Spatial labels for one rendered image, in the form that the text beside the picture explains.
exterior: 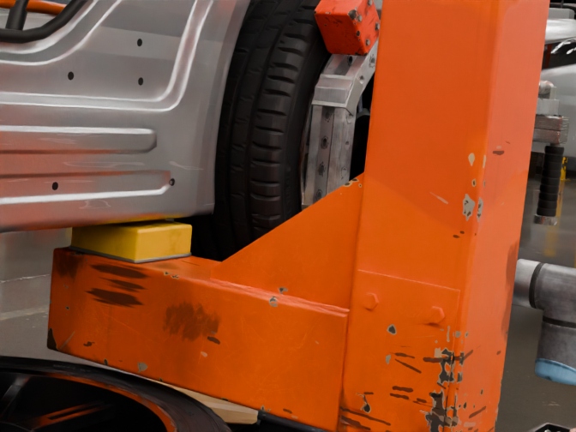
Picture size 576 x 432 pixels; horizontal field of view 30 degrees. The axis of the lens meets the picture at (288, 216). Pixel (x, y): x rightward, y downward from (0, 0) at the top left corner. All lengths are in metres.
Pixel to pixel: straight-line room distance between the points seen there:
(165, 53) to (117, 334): 0.42
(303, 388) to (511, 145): 0.41
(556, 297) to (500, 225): 0.74
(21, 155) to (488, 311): 0.62
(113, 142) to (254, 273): 0.26
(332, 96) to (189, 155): 0.26
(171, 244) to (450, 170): 0.52
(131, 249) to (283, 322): 0.29
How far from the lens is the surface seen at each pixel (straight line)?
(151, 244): 1.61
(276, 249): 1.45
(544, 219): 2.04
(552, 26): 4.45
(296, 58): 1.77
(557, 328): 2.09
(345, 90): 1.74
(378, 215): 1.34
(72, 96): 1.48
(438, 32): 1.31
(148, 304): 1.56
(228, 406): 3.19
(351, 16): 1.73
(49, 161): 1.42
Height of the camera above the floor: 0.97
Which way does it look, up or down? 7 degrees down
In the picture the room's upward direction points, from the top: 6 degrees clockwise
